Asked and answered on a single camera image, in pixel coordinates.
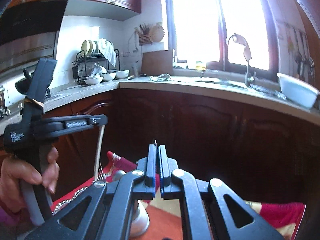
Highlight white chopstick left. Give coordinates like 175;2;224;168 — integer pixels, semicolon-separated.
94;125;105;180

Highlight black range hood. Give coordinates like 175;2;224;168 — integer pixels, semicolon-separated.
1;0;68;45

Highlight silver fork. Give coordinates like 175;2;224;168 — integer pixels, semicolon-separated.
97;164;105;181

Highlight chrome kitchen faucet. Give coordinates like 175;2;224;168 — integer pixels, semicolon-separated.
226;33;256;88

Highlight kitchen window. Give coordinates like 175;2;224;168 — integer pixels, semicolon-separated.
165;0;279;79

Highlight white basin on counter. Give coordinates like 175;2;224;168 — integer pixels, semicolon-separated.
277;73;319;109

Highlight steel utensil canister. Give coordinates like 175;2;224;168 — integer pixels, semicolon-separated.
109;169;151;238

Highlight wooden cutting board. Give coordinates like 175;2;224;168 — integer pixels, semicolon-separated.
141;49;175;76

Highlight black dish rack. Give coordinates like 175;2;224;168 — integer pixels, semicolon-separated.
72;49;120;85

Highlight dark wooden kitchen cabinets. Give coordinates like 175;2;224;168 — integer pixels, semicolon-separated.
46;89;319;205

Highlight person's left hand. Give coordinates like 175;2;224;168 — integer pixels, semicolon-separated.
1;147;60;213

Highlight white bowl on counter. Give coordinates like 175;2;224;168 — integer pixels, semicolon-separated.
85;76;103;86

